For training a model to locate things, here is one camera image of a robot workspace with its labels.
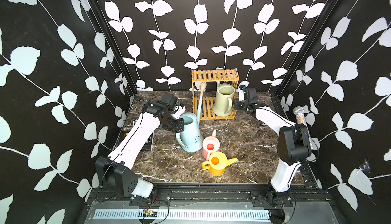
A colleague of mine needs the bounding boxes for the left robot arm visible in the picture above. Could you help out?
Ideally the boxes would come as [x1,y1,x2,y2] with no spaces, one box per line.
[95,94,185,199]

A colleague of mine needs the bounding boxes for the black front rail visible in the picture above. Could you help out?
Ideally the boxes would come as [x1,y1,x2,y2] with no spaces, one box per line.
[86,183,335,209]

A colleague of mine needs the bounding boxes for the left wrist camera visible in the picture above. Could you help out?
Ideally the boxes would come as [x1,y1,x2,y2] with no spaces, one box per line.
[171,102,185,119]

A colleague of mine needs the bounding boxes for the sprinkle filled clear tube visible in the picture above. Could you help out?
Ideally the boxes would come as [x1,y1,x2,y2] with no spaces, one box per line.
[293,107,314,150]

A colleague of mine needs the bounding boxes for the yellow watering can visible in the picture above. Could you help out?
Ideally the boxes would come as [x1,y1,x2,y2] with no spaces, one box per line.
[202,151,238,176]

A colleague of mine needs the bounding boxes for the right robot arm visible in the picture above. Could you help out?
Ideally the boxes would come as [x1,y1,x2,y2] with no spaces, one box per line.
[234,85,312,206]

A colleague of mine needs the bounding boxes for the wooden slatted shelf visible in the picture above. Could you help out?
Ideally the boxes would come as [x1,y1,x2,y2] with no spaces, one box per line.
[191,69,239,120]

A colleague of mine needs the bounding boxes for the white perforated front strip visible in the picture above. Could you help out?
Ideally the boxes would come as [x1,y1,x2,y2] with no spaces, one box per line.
[92,209,270,222]

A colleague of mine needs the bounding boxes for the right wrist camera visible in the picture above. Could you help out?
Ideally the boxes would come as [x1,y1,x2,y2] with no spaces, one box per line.
[238,90,244,102]

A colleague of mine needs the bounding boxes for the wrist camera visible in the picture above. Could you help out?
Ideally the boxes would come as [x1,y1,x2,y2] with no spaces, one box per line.
[171,102,185,119]
[238,90,244,102]

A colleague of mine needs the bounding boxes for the black book yellow lettering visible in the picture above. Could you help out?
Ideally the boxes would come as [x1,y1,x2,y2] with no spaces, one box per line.
[118,114,157,152]

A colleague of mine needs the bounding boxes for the pink watering can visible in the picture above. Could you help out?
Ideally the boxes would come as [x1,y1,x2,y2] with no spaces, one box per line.
[202,130,220,161]

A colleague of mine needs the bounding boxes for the light blue watering can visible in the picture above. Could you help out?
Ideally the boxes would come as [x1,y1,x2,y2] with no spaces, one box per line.
[176,82,207,152]

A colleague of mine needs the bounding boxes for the sage green watering can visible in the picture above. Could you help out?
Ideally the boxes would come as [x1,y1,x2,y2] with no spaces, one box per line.
[212,83,236,117]

